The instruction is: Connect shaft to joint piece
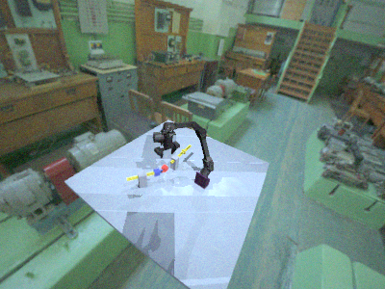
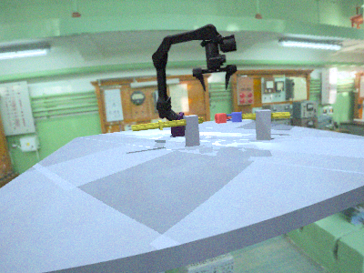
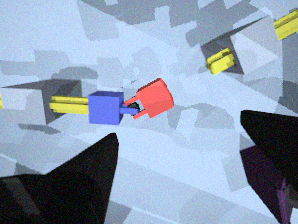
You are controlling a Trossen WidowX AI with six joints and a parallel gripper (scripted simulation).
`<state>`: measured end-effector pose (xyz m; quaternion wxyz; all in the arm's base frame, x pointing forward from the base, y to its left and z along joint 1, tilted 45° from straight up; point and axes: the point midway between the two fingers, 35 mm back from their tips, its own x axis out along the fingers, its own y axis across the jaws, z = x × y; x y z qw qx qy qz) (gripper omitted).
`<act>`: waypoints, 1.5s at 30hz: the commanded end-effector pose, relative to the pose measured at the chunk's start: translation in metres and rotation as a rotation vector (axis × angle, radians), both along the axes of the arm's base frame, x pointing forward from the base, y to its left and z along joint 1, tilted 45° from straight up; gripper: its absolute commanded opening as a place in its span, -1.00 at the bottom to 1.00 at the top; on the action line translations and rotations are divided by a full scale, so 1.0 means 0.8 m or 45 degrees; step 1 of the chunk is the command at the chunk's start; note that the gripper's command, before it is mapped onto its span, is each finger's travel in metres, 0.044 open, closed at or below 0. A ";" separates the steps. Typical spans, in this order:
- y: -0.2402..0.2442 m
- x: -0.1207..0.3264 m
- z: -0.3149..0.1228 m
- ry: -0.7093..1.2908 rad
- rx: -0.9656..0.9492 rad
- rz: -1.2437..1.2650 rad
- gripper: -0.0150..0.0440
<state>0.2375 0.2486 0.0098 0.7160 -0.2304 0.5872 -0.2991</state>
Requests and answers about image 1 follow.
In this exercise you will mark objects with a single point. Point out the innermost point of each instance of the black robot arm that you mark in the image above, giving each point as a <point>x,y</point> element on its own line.
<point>159,137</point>

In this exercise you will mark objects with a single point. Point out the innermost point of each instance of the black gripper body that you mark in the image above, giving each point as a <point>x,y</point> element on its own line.
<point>159,151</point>

